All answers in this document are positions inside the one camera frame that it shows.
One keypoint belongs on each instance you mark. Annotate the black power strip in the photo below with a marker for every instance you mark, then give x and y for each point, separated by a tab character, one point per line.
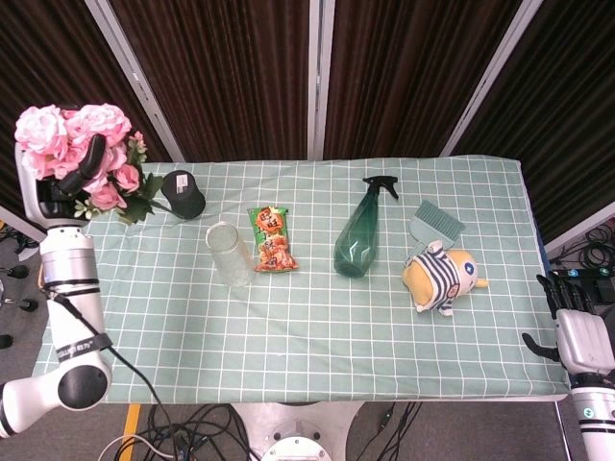
583	274

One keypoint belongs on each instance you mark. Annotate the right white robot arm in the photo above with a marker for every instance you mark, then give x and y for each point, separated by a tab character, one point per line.
596	418

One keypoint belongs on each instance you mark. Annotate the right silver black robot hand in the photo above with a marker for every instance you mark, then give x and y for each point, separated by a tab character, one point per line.
579	336

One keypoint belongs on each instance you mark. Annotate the green orange snack bag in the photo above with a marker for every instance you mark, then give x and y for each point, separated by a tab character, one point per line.
273	239

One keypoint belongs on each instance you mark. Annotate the green white checkered tablecloth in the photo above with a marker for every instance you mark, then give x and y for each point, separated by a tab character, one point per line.
307	336

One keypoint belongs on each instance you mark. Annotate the clear glass jar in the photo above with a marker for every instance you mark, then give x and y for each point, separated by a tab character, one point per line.
230	254

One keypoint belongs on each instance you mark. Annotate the teal hand brush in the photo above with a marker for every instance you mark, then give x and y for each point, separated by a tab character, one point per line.
432	225

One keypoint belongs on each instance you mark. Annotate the pink artificial flower bouquet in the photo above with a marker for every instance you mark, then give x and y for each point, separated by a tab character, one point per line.
72	144

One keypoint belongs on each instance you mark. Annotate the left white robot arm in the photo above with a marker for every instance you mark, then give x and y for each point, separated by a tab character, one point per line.
67	326

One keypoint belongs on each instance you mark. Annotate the white aluminium partition post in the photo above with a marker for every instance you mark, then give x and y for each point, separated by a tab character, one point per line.
490	77
137	79
318	79

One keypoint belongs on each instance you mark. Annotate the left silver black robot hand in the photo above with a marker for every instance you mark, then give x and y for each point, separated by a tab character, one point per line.
62	177

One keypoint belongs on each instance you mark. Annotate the striped shirt plush toy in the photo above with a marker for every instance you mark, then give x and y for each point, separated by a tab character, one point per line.
442	279

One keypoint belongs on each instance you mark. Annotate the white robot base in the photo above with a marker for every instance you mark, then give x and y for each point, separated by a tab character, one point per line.
295	432

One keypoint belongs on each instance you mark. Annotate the green plastic spray bottle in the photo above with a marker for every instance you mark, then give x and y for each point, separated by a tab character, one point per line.
361	231

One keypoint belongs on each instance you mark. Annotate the black cylindrical canister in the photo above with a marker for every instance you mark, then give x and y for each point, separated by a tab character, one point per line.
182	195

